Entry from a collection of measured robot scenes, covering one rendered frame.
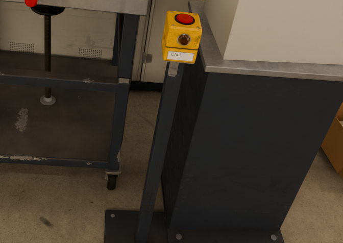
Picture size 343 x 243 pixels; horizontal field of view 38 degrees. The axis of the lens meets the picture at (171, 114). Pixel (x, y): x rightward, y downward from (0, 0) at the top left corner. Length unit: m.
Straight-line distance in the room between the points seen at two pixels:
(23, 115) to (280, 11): 1.09
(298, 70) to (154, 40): 0.97
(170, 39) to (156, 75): 1.18
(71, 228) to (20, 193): 0.25
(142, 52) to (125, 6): 0.92
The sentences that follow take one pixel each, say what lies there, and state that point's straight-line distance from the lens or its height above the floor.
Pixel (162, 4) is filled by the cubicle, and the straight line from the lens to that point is 2.16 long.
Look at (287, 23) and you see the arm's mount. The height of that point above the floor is 0.87.
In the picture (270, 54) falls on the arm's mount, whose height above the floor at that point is 0.77.
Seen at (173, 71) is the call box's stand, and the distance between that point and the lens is 1.27.
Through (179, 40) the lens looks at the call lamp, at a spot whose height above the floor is 0.87.
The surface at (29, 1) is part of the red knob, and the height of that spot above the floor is 0.82.
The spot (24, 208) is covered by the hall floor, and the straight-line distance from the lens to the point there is 1.90.
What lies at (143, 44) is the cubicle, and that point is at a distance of 2.28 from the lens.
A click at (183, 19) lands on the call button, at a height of 0.91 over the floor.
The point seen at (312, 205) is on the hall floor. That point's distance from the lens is 2.14.
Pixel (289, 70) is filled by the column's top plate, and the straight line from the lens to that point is 1.41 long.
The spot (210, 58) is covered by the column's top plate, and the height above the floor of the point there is 0.75.
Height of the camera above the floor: 1.49
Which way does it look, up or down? 40 degrees down
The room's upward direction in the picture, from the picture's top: 12 degrees clockwise
